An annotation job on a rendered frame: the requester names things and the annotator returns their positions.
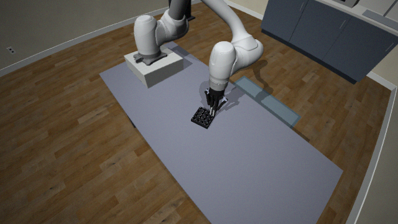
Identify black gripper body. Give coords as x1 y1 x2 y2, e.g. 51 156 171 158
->
208 88 225 100

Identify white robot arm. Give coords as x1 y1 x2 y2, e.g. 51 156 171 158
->
133 0 264 91

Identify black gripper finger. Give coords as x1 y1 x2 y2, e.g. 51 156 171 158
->
212 96 228 116
205 89 215 115

